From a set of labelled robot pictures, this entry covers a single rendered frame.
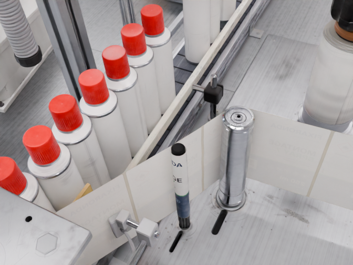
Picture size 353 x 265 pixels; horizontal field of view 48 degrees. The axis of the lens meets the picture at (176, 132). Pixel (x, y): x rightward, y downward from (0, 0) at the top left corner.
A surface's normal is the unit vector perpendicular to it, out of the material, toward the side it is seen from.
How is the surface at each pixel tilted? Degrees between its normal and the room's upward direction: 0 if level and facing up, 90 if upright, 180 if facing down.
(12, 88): 90
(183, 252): 0
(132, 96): 90
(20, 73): 90
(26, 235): 0
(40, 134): 3
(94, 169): 90
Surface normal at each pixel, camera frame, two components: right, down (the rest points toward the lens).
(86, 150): 0.60, 0.59
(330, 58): -0.83, 0.47
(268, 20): -0.06, -0.64
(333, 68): -0.70, 0.55
